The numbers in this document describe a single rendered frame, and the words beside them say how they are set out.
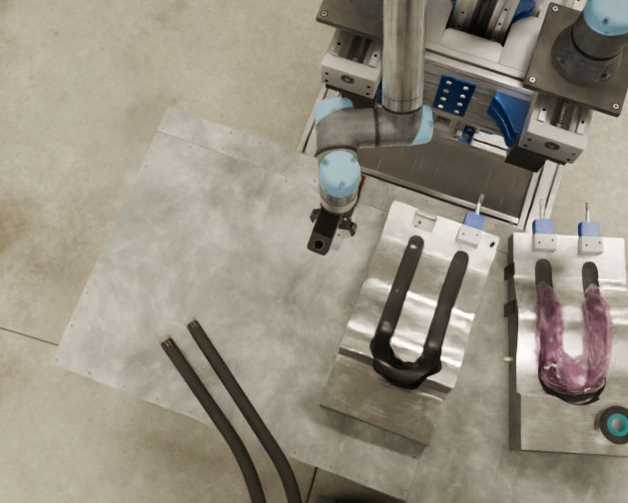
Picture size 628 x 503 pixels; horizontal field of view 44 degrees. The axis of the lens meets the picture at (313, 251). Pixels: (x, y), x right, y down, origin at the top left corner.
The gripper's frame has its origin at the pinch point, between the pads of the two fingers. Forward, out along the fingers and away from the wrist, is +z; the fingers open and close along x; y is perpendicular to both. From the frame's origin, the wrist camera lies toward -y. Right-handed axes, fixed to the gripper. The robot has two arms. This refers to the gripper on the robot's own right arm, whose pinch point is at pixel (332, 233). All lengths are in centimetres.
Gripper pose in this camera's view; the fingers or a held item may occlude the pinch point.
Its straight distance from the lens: 174.7
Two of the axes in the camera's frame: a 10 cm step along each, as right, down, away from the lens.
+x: -9.4, -3.4, 1.0
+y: 3.5, -9.1, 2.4
